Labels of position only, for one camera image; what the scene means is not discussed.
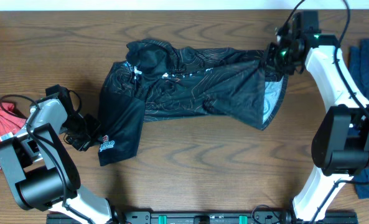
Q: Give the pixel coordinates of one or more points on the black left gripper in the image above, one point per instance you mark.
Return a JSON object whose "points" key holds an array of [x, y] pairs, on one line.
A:
{"points": [[85, 143]]}

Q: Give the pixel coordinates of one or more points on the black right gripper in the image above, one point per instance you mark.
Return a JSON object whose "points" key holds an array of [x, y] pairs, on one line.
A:
{"points": [[271, 48]]}

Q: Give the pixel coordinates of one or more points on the black patterned shirt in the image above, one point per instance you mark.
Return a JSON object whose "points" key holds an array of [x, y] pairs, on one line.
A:
{"points": [[158, 82]]}

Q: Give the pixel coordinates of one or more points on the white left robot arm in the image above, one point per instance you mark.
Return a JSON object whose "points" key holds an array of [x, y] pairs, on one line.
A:
{"points": [[39, 171]]}

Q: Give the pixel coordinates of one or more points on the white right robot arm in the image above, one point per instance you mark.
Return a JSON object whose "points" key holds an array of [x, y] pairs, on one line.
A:
{"points": [[340, 147]]}

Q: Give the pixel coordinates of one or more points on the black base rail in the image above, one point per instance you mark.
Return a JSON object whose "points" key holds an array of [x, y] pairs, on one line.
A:
{"points": [[263, 216]]}

